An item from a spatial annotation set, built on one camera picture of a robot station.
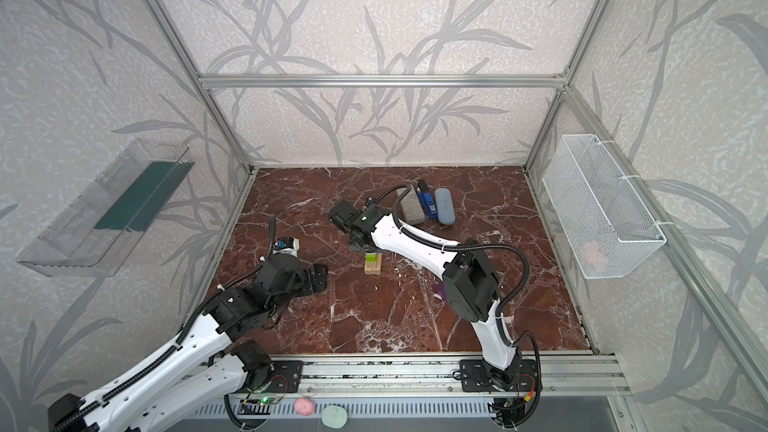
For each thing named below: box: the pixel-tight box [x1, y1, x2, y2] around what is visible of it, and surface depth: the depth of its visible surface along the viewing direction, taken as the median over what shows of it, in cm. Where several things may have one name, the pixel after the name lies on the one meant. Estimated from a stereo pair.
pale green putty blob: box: [321, 405, 348, 429], surface depth 68 cm
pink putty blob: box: [294, 398, 315, 416], surface depth 70 cm
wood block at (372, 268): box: [364, 262, 381, 275], surface depth 92 cm
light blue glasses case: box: [434, 187, 456, 226], surface depth 107 cm
